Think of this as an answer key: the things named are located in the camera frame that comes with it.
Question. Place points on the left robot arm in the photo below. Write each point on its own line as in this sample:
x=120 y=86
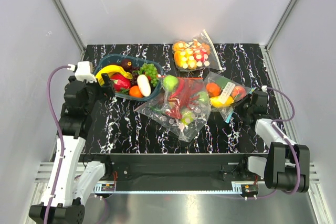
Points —
x=65 y=196

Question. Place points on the red dragon fruit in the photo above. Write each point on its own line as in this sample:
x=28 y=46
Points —
x=120 y=82

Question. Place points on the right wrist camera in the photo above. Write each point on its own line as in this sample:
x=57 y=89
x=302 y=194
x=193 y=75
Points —
x=259 y=99

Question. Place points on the teal plastic basket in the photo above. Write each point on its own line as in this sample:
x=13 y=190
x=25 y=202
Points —
x=132 y=78

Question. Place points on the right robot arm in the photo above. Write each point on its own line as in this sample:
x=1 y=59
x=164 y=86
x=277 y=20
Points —
x=286 y=166

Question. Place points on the sliced fruit zip bag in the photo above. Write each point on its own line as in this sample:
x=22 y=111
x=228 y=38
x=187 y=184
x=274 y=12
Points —
x=196 y=54

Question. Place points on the white eggplant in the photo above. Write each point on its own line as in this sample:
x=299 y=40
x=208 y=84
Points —
x=144 y=85

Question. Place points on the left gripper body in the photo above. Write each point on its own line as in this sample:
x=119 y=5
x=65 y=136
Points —
x=100 y=92

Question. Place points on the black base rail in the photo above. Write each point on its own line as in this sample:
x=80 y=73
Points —
x=174 y=173

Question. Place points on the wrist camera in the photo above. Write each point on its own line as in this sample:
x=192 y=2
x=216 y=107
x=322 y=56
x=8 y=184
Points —
x=84 y=72
x=259 y=99

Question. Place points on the green apple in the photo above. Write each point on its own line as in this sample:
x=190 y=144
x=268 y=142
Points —
x=170 y=82

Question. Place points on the green grapes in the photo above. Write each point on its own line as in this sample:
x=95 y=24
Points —
x=151 y=72

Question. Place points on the yellow banana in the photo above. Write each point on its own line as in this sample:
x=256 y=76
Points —
x=111 y=70

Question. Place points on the vegetable zip bag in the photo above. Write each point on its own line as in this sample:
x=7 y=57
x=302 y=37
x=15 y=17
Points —
x=184 y=111

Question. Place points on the dark mangosteen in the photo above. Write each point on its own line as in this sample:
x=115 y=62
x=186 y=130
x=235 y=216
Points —
x=127 y=65

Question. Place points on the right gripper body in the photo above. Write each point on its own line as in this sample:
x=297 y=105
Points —
x=244 y=107

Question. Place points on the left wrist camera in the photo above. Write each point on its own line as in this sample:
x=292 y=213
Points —
x=84 y=72

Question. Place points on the orange in basket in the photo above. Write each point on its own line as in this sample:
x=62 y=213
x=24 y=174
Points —
x=135 y=92

